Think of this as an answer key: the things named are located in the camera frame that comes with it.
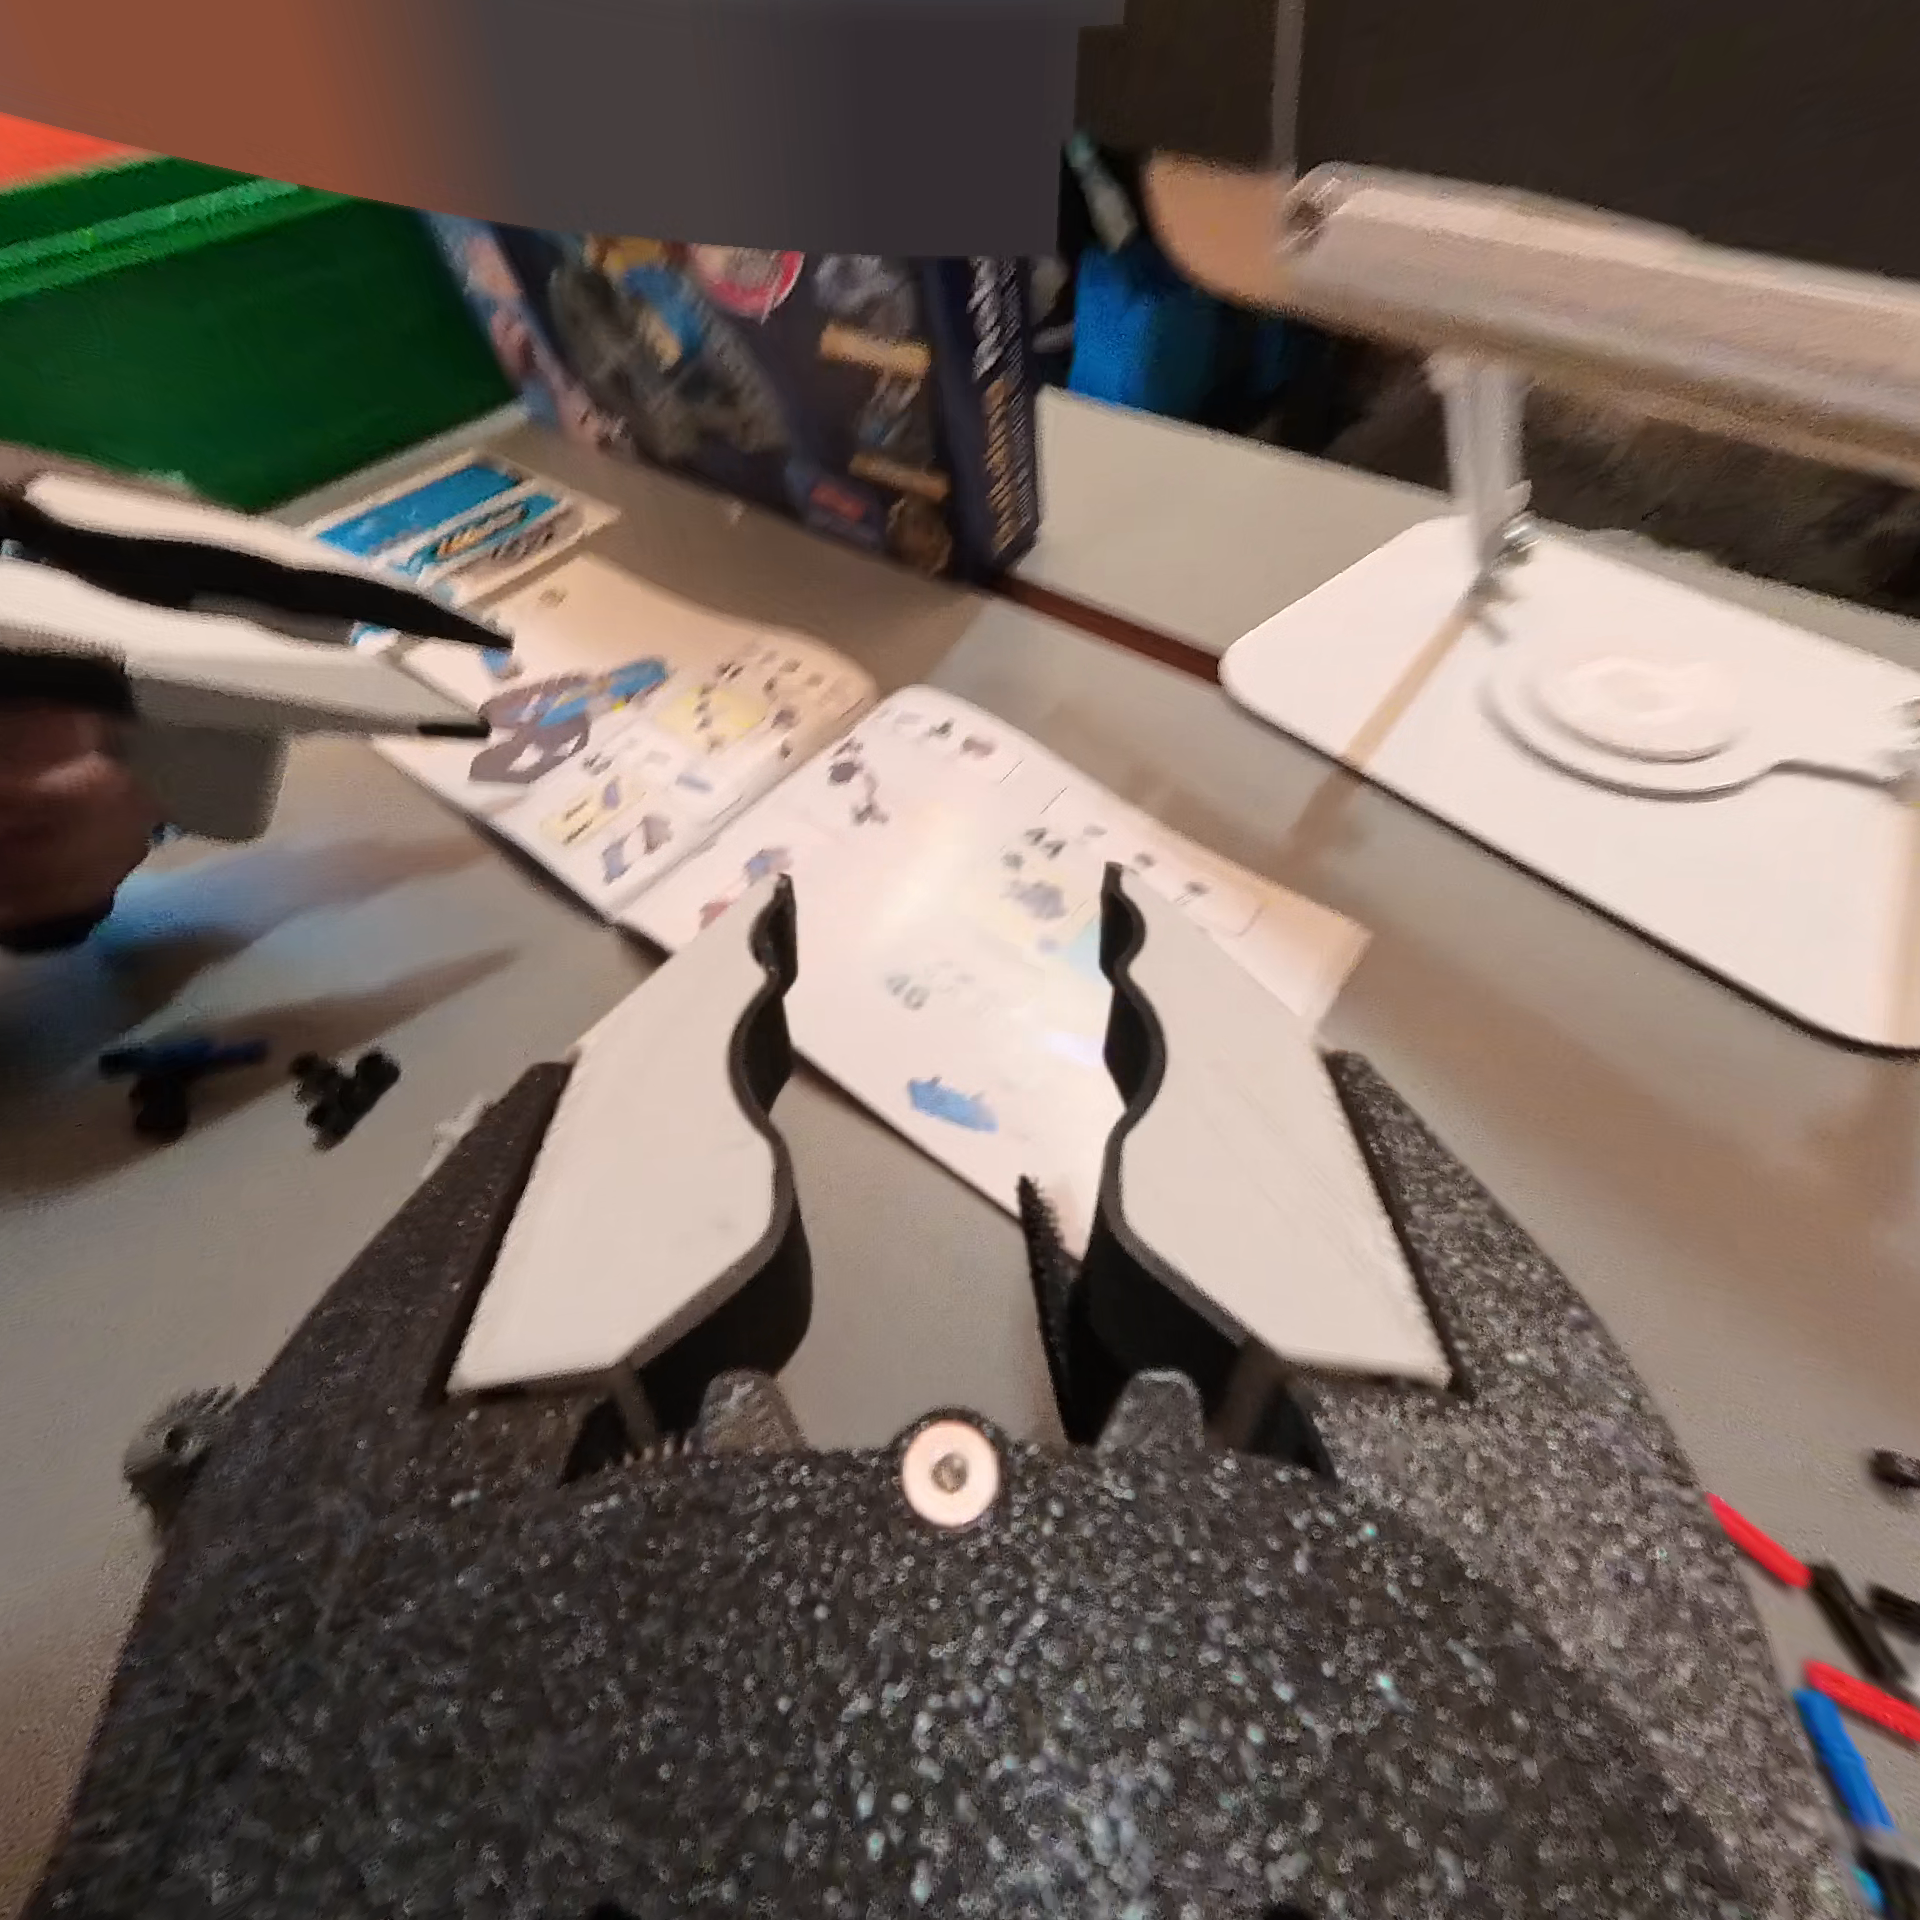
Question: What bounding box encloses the orange plastic carrier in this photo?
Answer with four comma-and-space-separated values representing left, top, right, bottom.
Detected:
0, 111, 144, 195

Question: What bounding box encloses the dark blue toy box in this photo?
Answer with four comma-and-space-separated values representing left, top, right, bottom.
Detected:
427, 218, 1046, 590

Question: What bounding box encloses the blue sticker sheet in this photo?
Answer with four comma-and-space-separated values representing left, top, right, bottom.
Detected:
310, 451, 619, 605

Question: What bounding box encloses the instruction booklet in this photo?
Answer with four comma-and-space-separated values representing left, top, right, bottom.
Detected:
353, 556, 1374, 1220

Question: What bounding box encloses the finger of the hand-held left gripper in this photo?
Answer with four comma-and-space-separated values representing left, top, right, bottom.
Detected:
0, 565, 492, 742
0, 473, 520, 654

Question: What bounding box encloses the blue plastic bin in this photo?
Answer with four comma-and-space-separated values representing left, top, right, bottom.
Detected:
1068, 241, 1307, 419

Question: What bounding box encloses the dark board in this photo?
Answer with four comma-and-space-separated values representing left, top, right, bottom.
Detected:
1076, 0, 1920, 324

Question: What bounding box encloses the grey desk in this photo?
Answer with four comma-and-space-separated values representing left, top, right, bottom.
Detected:
0, 381, 1920, 1920

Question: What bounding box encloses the black connector cluster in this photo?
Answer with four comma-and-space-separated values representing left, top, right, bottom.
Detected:
288, 1046, 404, 1151

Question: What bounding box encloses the blue black pin connector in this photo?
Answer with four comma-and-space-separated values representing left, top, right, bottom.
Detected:
96, 1030, 275, 1137

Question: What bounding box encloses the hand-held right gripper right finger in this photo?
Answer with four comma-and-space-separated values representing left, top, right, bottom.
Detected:
1078, 862, 1456, 1390

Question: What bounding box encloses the pile of small pins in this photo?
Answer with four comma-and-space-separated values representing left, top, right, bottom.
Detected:
1708, 1443, 1920, 1920

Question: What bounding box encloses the green plastic bin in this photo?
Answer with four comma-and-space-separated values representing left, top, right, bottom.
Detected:
0, 158, 520, 515

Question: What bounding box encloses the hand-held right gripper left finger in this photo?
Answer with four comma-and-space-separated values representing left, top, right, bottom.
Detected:
449, 873, 816, 1396

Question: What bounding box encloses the person's left hand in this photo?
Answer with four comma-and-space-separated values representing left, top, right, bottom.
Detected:
0, 737, 161, 954

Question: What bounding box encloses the white book stand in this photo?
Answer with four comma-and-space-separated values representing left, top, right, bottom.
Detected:
1219, 163, 1920, 1052

